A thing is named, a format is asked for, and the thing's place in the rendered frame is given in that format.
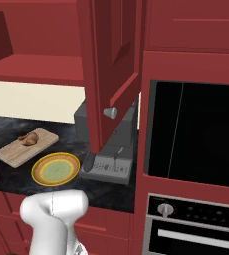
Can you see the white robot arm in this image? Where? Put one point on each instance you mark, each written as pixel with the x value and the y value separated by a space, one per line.
pixel 50 215

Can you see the wooden cutting board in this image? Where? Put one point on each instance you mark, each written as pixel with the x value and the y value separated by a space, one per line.
pixel 17 153

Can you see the brown chicken drumstick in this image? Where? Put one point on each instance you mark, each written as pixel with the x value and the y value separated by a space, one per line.
pixel 29 139

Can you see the yellow green plate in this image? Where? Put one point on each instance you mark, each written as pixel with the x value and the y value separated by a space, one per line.
pixel 55 170

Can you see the grey cabinet door knob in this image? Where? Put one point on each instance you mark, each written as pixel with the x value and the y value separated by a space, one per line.
pixel 110 112

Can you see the red cabinet door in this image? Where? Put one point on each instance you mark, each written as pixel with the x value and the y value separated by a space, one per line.
pixel 101 66

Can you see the red tall appliance cabinet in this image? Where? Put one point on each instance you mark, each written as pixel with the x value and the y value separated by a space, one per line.
pixel 192 63

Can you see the grey coffee machine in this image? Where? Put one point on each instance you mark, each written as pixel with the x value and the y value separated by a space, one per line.
pixel 113 166

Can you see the red base cabinets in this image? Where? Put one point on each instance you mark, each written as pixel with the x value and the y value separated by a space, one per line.
pixel 110 229

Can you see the silver oven knob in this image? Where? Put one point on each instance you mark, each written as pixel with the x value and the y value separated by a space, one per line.
pixel 165 209

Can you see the black built-in microwave oven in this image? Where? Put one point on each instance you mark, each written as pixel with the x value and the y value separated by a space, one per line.
pixel 202 132

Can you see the silver black oven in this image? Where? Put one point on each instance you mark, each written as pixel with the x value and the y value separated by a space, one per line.
pixel 199 240

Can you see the red wall cabinet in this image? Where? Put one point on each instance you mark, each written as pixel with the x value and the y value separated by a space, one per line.
pixel 37 50

